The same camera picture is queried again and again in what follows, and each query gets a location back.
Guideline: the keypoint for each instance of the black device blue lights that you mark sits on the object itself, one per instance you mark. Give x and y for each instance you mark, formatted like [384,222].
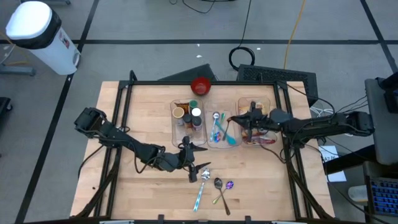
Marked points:
[384,196]

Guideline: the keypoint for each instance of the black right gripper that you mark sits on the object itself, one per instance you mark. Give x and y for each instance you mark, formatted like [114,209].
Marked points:
[261,121]

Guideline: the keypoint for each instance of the blue round object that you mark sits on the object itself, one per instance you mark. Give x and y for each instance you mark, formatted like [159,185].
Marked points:
[230,140]

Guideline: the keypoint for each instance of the gold rainbow spoon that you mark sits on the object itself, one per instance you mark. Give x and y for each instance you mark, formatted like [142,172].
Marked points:
[229,185]

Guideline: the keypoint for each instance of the white lid spice jar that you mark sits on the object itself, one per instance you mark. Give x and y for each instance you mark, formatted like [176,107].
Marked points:
[196,112]

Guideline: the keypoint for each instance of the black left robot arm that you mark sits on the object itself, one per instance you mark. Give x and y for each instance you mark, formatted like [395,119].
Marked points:
[124,138]

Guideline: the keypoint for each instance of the taco seasoning mix packet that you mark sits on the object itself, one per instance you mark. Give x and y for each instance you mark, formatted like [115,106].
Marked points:
[184,107]

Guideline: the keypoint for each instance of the black frame post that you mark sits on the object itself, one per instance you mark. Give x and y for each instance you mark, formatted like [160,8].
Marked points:
[93,199]
[306,193]

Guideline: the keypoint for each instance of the green spice jar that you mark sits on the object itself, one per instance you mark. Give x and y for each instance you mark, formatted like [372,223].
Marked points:
[193,103]

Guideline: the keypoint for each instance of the red yellow noodle bag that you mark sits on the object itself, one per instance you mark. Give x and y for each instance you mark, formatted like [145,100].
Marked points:
[259,140]

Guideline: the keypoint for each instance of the purple blue spoon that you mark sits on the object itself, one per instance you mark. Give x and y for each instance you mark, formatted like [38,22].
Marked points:
[218,183]

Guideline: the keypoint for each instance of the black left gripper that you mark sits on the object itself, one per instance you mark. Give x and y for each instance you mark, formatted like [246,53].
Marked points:
[180,160]

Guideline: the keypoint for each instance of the purple label spice jar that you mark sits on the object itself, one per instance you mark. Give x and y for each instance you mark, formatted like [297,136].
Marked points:
[196,121]

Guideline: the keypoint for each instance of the white trash can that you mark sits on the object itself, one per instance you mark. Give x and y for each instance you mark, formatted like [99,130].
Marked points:
[40,34]

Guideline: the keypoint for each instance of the silver metal bracket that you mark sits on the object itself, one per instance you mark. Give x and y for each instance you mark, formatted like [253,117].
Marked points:
[284,222]

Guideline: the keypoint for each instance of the plain silver spoon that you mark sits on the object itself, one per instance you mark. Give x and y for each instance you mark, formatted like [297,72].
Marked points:
[226,130]

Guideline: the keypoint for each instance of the orange label black lid jar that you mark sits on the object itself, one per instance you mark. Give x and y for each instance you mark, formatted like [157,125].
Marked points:
[187,119]

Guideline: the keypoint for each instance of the black perforated computer case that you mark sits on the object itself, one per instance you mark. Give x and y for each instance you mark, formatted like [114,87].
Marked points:
[273,74]

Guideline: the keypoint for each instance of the black table edge clamp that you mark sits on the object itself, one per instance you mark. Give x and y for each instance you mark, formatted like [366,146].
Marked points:
[247,219]
[160,218]

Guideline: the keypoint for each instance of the black horizontal frame beam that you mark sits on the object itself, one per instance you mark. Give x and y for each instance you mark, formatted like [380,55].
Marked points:
[126,102]
[281,96]

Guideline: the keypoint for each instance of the small glass jar cork lid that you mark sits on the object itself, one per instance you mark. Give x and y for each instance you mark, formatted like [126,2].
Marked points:
[190,134]

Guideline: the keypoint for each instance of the white paper sheet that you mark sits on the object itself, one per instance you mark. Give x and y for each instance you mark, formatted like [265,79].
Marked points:
[334,168]

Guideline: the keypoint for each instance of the orange Maruchan noodle packet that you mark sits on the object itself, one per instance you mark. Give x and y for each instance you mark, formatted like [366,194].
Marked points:
[244,109]

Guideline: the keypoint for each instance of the tan lid spice jar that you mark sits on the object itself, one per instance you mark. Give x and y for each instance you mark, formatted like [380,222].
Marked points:
[178,112]

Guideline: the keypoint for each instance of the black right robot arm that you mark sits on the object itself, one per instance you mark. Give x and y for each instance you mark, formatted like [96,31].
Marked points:
[323,126]

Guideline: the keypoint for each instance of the black table edge rail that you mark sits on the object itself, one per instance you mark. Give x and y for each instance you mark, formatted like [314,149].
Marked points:
[155,82]
[140,219]

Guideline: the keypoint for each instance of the clear plastic bin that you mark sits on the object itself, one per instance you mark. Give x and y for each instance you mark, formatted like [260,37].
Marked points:
[236,109]
[273,104]
[174,137]

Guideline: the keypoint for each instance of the red round object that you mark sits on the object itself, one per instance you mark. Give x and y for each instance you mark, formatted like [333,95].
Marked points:
[200,86]

